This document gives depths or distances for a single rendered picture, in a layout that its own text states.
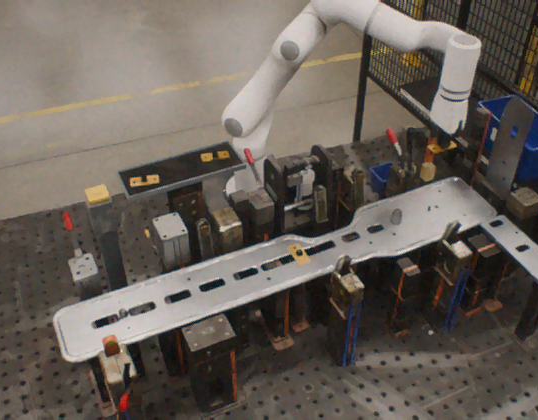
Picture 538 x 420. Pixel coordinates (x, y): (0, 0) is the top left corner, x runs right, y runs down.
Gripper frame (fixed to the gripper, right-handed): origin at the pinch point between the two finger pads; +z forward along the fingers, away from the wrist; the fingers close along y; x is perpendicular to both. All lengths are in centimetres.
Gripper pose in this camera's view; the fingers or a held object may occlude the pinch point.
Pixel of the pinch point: (443, 139)
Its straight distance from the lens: 190.0
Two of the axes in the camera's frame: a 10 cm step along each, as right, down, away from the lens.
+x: 9.0, -2.9, 3.2
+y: 4.3, 6.0, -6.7
